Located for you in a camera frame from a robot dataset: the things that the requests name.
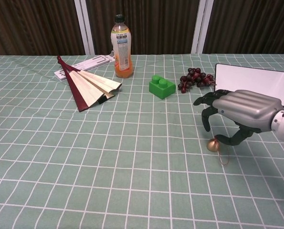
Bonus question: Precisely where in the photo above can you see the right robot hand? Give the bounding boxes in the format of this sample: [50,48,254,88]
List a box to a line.
[193,89,284,146]

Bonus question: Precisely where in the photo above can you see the small golden bell with loop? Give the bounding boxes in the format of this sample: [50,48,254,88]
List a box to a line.
[206,138,230,166]

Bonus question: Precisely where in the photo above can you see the white board with black edge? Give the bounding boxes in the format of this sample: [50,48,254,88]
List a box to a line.
[214,62,284,108]

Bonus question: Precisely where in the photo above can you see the dark red grape bunch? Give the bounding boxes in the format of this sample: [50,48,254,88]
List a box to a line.
[178,67,218,94]

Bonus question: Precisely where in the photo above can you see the green toy building block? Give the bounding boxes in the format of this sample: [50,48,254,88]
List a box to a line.
[148,74,176,100]

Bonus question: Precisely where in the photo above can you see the orange juice plastic bottle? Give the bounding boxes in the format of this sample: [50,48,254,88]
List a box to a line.
[110,14,134,79]

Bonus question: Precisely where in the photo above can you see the green checkered tablecloth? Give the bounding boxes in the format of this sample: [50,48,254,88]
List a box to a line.
[0,52,284,229]

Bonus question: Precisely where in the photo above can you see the maroon and cream folding fan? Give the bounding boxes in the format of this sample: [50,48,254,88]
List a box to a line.
[56,55,123,113]

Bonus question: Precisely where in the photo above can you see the white partition frame post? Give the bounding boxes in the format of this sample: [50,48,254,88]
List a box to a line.
[190,0,214,54]
[74,0,95,55]

